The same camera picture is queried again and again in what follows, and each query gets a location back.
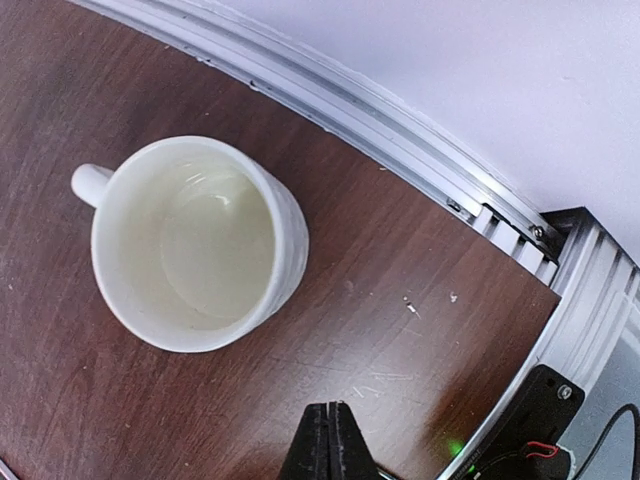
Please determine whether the front aluminium rail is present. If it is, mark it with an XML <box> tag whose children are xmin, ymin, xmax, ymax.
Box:
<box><xmin>440</xmin><ymin>207</ymin><xmax>639</xmax><ymax>479</ymax></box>

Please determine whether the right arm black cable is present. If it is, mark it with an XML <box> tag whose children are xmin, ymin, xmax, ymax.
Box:
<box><xmin>574</xmin><ymin>403</ymin><xmax>640</xmax><ymax>480</ymax></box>

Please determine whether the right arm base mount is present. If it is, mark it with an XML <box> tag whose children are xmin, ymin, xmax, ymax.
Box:
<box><xmin>449</xmin><ymin>364</ymin><xmax>585</xmax><ymax>479</ymax></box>

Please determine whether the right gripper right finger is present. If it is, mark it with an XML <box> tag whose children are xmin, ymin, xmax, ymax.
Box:
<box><xmin>328</xmin><ymin>402</ymin><xmax>381</xmax><ymax>480</ymax></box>

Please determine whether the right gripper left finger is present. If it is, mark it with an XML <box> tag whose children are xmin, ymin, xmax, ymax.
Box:
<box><xmin>279</xmin><ymin>403</ymin><xmax>330</xmax><ymax>480</ymax></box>

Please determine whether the cream ribbed mug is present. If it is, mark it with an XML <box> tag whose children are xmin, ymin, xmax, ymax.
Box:
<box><xmin>71</xmin><ymin>136</ymin><xmax>309</xmax><ymax>353</ymax></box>

